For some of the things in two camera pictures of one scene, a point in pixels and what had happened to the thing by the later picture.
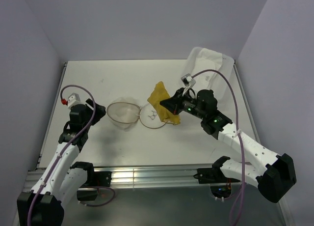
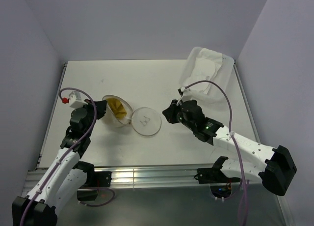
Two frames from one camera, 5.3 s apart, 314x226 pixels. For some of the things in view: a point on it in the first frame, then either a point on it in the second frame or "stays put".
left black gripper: (100, 112) stays put
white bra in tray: (207, 62) stays put
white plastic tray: (221, 83) stays put
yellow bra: (160, 94) -> (117, 108)
